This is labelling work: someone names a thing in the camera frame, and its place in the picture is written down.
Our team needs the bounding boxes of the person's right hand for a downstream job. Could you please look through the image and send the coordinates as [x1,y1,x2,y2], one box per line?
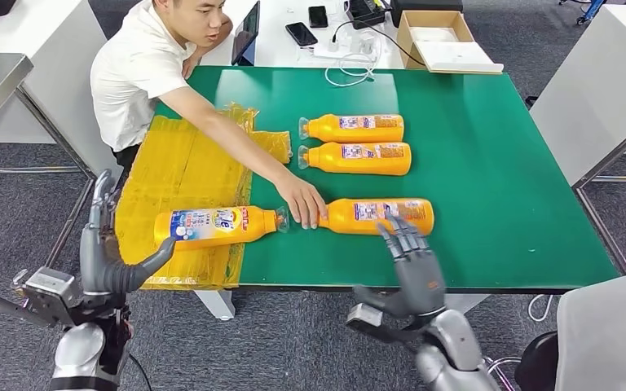
[275,172,328,231]

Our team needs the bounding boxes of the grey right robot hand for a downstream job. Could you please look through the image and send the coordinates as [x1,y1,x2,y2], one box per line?
[352,213,448,319]

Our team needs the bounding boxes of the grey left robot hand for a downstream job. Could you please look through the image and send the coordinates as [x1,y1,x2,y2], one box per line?
[79,169,176,295]

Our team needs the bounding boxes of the person's left hand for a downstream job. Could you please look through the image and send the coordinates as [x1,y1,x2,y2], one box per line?
[181,54,201,81]

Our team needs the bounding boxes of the orange detergent bottle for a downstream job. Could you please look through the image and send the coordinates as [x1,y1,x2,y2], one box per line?
[318,197,435,237]
[297,142,413,177]
[153,204,291,252]
[298,113,405,144]

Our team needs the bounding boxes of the white table leg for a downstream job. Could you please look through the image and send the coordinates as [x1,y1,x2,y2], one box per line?
[445,293,490,314]
[194,290,237,322]

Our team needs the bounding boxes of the person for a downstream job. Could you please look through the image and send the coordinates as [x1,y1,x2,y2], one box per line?
[554,266,626,391]
[90,0,328,231]

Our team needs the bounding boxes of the dark tablet on stand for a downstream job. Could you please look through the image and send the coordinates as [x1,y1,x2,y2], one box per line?
[231,1,261,67]

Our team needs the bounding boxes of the white desk with devices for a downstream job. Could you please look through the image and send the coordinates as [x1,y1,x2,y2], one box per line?
[199,0,405,70]

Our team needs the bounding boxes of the yellow plastic sheet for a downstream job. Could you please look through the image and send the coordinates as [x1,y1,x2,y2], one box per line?
[114,105,293,292]

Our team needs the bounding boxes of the black round stool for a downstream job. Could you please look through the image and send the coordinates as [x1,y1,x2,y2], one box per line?
[514,331,560,391]

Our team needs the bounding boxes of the white desk with side panel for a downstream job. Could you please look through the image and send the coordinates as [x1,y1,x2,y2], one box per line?
[0,0,125,196]

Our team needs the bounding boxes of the white power strip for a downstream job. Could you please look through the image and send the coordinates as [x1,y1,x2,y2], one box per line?
[311,37,377,61]

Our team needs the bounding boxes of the black charger device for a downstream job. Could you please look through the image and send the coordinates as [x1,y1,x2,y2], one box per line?
[344,0,389,31]

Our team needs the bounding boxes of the open cardboard box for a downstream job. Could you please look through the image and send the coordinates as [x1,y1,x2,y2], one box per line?
[397,11,505,76]

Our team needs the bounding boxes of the white item inside carton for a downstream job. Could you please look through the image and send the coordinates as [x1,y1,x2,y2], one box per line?
[408,27,456,44]

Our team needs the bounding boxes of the white flat box lid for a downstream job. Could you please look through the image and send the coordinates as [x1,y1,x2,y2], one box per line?
[415,42,505,75]

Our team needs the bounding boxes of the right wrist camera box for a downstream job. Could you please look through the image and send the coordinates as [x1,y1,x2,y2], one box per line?
[345,303,427,344]

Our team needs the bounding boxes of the white floor cable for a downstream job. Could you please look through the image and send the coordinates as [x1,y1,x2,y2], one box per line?
[527,293,554,323]

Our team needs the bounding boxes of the chrome stool ring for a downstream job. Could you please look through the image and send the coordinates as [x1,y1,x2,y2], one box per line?
[483,356,522,391]

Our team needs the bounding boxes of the white charging cable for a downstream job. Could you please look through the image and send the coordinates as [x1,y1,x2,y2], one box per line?
[322,34,383,89]

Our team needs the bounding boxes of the black power cable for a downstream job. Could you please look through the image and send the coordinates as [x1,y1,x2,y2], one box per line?
[331,20,426,68]

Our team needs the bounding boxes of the white desk on metal frame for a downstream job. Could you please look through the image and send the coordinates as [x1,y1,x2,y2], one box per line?
[528,5,626,276]

